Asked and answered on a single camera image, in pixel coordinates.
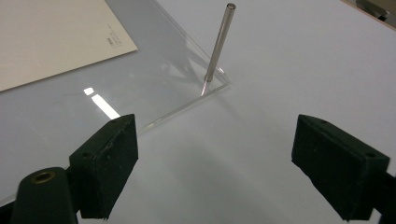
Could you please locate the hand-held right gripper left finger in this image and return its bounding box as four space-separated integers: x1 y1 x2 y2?
68 113 139 220

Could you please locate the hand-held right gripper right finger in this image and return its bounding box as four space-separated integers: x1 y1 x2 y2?
291 114 390 222

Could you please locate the clear acrylic panel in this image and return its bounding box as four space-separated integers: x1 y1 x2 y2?
0 0 232 207

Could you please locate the white paper sheet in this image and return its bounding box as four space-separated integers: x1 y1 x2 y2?
0 0 139 93

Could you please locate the long metal rod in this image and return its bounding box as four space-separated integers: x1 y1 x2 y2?
200 3 237 97

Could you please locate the dark object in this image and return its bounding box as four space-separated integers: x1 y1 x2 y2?
354 0 390 22

